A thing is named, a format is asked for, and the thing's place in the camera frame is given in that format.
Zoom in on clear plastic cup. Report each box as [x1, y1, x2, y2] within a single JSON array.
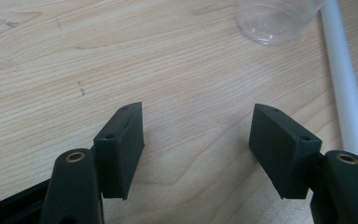
[[235, 0, 326, 47]]

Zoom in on white tube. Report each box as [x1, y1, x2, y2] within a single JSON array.
[[319, 0, 358, 171]]

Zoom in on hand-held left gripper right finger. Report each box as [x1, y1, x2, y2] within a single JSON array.
[[248, 103, 358, 224]]

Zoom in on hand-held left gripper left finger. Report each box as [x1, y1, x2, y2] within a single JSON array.
[[38, 101, 145, 224]]

